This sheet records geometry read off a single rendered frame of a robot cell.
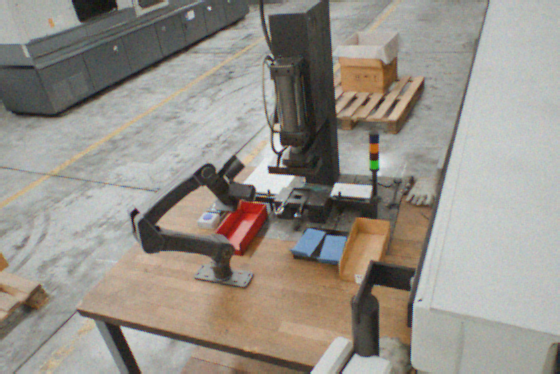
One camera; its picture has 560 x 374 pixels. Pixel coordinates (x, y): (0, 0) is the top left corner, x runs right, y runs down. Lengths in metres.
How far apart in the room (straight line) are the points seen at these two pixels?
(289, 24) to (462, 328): 1.28
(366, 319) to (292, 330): 0.83
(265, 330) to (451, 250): 1.03
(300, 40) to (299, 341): 0.93
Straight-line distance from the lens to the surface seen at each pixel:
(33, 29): 6.41
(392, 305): 1.40
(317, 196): 1.71
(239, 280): 1.51
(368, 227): 1.62
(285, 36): 1.53
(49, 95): 6.43
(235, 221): 1.78
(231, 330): 1.39
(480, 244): 0.39
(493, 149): 0.52
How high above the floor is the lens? 1.93
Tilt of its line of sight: 32 degrees down
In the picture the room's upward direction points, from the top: 9 degrees counter-clockwise
